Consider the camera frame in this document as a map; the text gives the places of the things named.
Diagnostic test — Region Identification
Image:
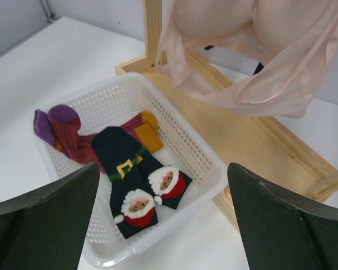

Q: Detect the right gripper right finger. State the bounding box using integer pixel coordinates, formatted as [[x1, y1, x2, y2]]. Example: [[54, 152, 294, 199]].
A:
[[227, 163, 338, 269]]

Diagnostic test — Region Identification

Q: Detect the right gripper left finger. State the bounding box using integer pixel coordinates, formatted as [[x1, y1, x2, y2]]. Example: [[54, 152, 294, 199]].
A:
[[0, 163, 100, 269]]

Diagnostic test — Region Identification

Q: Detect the navy santa sock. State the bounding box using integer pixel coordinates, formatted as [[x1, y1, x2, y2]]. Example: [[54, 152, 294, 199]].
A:
[[126, 134, 193, 209], [91, 127, 158, 239]]

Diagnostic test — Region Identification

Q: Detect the wooden drying rack stand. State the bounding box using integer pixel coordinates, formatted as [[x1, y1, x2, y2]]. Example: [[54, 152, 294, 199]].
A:
[[114, 0, 338, 234]]

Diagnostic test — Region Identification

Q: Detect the maroon purple sock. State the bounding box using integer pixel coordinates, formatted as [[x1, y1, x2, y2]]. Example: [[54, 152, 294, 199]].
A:
[[33, 103, 108, 174]]

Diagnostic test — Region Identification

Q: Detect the white plastic basket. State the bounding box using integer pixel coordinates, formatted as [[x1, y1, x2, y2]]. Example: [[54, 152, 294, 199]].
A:
[[41, 73, 226, 268]]

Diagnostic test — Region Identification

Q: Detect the maroon orange sock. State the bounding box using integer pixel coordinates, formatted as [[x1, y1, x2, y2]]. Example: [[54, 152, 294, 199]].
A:
[[121, 111, 163, 153]]

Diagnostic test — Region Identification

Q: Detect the aluminium corner frame profile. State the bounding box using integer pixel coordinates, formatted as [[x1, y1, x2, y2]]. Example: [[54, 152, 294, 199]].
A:
[[39, 0, 59, 24]]

